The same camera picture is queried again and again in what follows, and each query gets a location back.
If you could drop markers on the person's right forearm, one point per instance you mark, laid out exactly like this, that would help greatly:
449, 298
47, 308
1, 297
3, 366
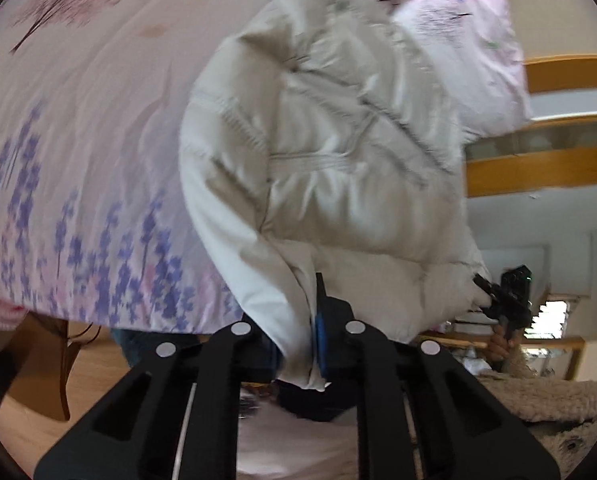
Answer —
538, 395

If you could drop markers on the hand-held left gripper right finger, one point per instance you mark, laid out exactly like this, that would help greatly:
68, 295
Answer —
321, 345

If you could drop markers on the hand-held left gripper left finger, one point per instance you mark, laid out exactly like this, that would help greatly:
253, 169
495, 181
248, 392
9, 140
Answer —
213, 360

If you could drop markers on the bright window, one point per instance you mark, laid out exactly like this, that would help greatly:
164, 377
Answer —
553, 317

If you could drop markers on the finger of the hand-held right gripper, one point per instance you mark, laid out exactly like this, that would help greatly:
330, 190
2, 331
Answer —
484, 288

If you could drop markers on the pink floral pillow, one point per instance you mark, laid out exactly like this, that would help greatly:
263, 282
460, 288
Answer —
478, 50

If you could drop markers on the pink floral bed sheet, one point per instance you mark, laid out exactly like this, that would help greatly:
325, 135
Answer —
103, 135

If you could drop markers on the person's right hand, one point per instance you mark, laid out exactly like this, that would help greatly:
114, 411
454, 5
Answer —
500, 346

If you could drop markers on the white puffer jacket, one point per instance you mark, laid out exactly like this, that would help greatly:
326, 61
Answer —
328, 160

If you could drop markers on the wooden headboard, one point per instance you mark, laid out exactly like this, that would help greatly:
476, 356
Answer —
528, 172

